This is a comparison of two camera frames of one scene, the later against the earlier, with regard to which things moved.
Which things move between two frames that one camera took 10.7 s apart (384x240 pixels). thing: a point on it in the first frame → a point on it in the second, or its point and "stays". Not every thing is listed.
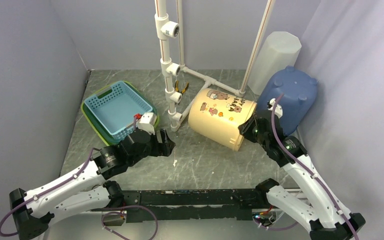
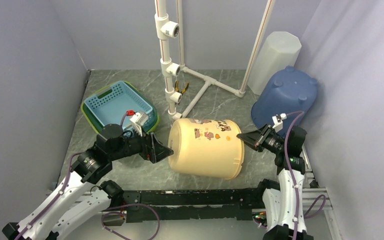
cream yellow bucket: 217,114 → 206,147
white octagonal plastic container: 279,51 stays
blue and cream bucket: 299,90 stays
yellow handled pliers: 177,88 stays
